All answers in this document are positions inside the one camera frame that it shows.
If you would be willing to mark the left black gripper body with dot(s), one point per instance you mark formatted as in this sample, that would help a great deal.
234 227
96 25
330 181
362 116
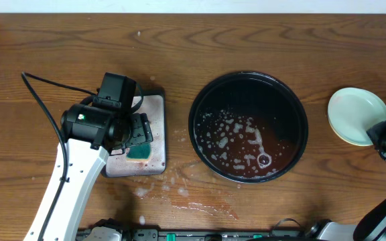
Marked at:
139 129

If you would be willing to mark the green yellow sponge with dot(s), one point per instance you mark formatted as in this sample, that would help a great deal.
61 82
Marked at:
139 153

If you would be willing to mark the light green plate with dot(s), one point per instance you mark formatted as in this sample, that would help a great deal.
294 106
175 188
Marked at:
352 111

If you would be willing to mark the yellow plate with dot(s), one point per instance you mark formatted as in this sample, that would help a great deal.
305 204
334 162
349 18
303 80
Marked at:
360 144

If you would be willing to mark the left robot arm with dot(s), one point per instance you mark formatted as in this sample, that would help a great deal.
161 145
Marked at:
98 142

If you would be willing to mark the rectangular soapy water tray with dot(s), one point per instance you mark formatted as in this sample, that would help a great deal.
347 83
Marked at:
117 166

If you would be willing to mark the round black tray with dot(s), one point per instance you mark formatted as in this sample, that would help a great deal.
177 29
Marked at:
248 127

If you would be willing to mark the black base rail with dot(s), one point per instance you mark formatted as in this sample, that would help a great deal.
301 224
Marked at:
111 229

